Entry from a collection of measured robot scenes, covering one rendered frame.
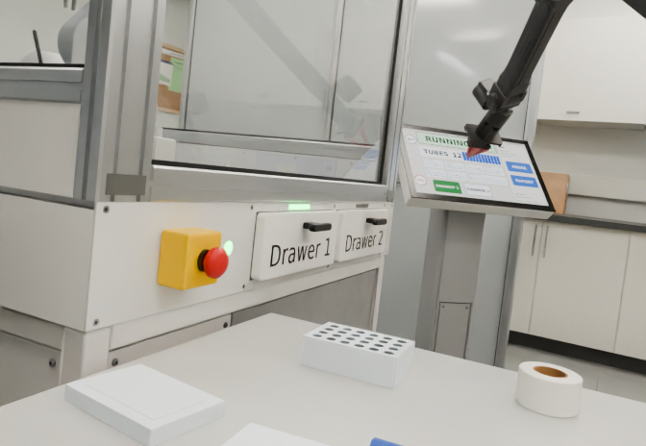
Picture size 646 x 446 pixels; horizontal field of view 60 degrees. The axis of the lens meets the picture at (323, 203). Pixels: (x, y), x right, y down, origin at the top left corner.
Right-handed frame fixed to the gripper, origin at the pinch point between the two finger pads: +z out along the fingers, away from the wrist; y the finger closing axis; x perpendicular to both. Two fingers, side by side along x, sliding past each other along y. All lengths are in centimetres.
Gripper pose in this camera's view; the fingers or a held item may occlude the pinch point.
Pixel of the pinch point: (468, 154)
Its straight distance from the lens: 169.3
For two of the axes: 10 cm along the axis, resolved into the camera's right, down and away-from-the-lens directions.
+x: 0.9, 8.2, -5.7
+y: -9.6, -0.8, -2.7
